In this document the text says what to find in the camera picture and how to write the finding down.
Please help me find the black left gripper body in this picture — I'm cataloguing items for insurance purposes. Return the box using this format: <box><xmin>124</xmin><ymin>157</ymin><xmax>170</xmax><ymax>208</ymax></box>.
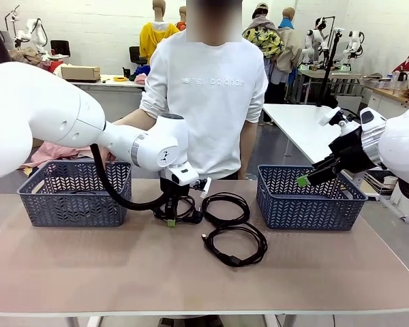
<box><xmin>160</xmin><ymin>177</ymin><xmax>192</xmax><ymax>208</ymax></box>

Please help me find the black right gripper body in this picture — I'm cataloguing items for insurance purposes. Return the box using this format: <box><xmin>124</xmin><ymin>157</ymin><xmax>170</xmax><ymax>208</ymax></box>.
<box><xmin>328</xmin><ymin>127</ymin><xmax>376</xmax><ymax>171</ymax></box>

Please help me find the black braided USB cable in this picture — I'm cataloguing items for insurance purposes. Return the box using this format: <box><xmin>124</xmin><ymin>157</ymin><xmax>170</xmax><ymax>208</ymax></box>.
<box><xmin>200</xmin><ymin>221</ymin><xmax>269</xmax><ymax>268</ymax></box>

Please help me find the person's right forearm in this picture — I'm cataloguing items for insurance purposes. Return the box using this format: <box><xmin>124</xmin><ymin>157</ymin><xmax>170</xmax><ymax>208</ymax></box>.
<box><xmin>112</xmin><ymin>108</ymin><xmax>157</xmax><ymax>127</ymax></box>

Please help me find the person's left forearm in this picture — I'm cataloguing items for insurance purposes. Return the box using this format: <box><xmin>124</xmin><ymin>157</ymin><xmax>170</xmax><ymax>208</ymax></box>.
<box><xmin>239</xmin><ymin>119</ymin><xmax>257</xmax><ymax>168</ymax></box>

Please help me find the person's right hand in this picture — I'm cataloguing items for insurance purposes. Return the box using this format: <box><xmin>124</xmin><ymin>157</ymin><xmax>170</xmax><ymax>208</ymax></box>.
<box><xmin>95</xmin><ymin>144</ymin><xmax>117</xmax><ymax>167</ymax></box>

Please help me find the grey-blue perforated plastic basket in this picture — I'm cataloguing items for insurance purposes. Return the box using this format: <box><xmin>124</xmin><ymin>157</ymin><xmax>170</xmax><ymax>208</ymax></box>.
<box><xmin>16</xmin><ymin>160</ymin><xmax>133</xmax><ymax>228</ymax></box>
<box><xmin>256</xmin><ymin>164</ymin><xmax>368</xmax><ymax>232</ymax></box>

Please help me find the person in white sweater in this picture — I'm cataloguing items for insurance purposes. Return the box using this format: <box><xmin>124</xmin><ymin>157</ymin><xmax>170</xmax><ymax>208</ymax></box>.
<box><xmin>138</xmin><ymin>0</ymin><xmax>269</xmax><ymax>181</ymax></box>

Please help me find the black tripod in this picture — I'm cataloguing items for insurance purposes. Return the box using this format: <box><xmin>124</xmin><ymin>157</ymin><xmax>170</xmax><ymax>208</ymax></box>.
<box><xmin>317</xmin><ymin>16</ymin><xmax>344</xmax><ymax>107</ymax></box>

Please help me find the long white work table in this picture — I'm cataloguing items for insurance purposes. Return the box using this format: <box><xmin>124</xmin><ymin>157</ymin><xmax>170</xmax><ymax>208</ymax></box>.
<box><xmin>66</xmin><ymin>74</ymin><xmax>147</xmax><ymax>93</ymax></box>

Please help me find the mannequin in beige jacket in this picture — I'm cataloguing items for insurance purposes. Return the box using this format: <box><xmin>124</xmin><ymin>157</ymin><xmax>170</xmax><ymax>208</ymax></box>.
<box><xmin>275</xmin><ymin>6</ymin><xmax>303</xmax><ymax>103</ymax></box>

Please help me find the pink checked cloth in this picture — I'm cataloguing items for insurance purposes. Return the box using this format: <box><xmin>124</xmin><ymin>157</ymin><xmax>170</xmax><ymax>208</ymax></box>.
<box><xmin>20</xmin><ymin>141</ymin><xmax>91</xmax><ymax>170</ymax></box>

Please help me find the pile of colourful clothes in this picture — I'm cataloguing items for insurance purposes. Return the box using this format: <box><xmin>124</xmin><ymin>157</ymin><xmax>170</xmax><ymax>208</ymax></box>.
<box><xmin>126</xmin><ymin>64</ymin><xmax>147</xmax><ymax>85</ymax></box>

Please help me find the mannequin in floral shirt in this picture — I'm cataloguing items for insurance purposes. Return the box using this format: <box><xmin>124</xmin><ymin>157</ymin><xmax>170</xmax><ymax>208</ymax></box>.
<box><xmin>241</xmin><ymin>2</ymin><xmax>287</xmax><ymax>105</ymax></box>

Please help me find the flat cardboard box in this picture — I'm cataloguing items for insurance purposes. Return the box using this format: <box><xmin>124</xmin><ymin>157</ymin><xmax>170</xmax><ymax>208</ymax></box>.
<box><xmin>60</xmin><ymin>65</ymin><xmax>102</xmax><ymax>82</ymax></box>

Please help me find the mannequin in yellow hoodie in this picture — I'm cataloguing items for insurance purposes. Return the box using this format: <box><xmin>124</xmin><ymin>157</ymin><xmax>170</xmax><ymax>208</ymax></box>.
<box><xmin>139</xmin><ymin>0</ymin><xmax>181</xmax><ymax>65</ymax></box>

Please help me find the mannequin in orange top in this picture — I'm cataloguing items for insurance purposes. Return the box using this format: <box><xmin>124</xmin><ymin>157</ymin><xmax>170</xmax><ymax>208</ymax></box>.
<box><xmin>175</xmin><ymin>5</ymin><xmax>188</xmax><ymax>31</ymax></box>

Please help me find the pile of brown clothes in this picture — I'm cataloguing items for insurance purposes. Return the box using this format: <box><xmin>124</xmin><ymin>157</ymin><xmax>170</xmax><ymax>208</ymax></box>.
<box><xmin>6</xmin><ymin>47</ymin><xmax>65</xmax><ymax>74</ymax></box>

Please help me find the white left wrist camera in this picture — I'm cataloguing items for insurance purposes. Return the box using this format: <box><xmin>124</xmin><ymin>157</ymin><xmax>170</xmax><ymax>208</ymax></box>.
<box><xmin>190</xmin><ymin>176</ymin><xmax>212</xmax><ymax>200</ymax></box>

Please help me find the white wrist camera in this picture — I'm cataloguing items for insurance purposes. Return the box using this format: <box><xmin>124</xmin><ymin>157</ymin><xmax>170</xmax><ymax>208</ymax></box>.
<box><xmin>319</xmin><ymin>106</ymin><xmax>361</xmax><ymax>137</ymax></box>
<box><xmin>190</xmin><ymin>176</ymin><xmax>212</xmax><ymax>200</ymax></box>

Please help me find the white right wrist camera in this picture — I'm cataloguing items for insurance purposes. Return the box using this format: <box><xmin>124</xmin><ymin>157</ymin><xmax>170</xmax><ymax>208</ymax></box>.
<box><xmin>319</xmin><ymin>106</ymin><xmax>361</xmax><ymax>137</ymax></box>

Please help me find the black braided cable gold plug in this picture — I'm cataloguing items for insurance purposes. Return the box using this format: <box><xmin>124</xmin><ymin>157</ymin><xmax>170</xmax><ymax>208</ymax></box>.
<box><xmin>201</xmin><ymin>192</ymin><xmax>252</xmax><ymax>226</ymax></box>

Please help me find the metal frame table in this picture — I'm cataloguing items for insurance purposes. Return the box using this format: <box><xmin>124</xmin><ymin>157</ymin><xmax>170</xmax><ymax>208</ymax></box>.
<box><xmin>296</xmin><ymin>66</ymin><xmax>365</xmax><ymax>105</ymax></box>

